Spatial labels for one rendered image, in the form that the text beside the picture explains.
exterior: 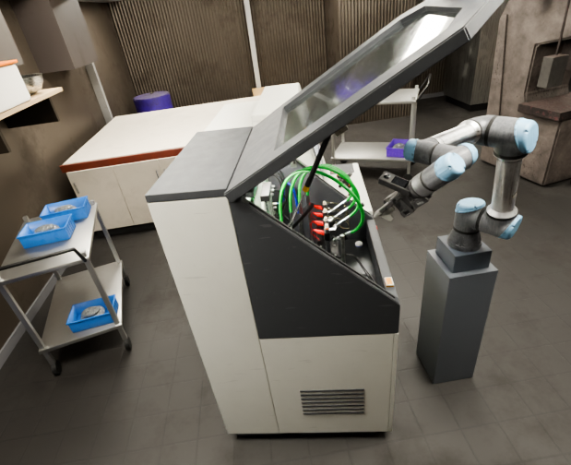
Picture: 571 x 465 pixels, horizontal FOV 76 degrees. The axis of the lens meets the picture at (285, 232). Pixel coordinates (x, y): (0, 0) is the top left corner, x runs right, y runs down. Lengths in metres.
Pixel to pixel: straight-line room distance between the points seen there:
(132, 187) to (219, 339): 2.77
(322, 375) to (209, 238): 0.85
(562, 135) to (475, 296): 2.87
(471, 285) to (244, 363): 1.14
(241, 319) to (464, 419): 1.38
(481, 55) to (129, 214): 5.89
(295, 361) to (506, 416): 1.24
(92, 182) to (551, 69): 4.50
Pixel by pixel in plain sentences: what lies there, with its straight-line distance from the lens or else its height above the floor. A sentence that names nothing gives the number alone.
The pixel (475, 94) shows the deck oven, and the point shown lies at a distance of 7.47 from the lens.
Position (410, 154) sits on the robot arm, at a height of 1.51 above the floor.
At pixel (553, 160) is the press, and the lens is 4.74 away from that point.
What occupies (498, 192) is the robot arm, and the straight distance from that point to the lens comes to 1.73.
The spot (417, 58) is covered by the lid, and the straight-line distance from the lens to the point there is 1.11.
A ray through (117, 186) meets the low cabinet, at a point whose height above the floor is 0.58.
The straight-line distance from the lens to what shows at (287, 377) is 1.82.
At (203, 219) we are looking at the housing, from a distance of 1.29.
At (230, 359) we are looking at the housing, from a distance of 1.76.
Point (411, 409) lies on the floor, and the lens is 2.38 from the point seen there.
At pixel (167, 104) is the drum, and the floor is 0.76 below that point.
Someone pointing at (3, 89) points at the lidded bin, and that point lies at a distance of 3.19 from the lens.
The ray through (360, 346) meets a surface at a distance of 1.67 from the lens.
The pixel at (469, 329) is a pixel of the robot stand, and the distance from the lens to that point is 2.24.
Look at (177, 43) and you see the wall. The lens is 7.62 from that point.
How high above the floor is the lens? 1.99
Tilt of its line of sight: 32 degrees down
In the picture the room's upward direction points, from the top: 8 degrees counter-clockwise
